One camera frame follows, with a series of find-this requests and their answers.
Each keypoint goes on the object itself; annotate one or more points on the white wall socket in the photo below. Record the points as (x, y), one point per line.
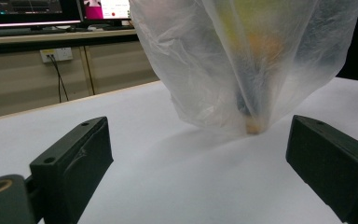
(56, 54)

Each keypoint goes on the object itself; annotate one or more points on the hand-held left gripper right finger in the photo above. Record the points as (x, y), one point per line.
(332, 161)

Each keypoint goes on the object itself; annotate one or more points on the wooden desk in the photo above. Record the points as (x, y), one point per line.
(43, 68)

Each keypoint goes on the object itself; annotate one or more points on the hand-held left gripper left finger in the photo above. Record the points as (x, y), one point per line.
(74, 168)

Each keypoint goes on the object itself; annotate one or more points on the black computer monitor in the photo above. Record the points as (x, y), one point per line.
(28, 11)

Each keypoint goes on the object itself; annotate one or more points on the translucent white plastic bag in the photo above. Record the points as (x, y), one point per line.
(230, 62)

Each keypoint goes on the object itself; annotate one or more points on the black keyboard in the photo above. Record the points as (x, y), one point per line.
(24, 31)

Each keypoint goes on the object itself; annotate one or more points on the monitor with pink screen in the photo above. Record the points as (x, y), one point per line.
(105, 11)

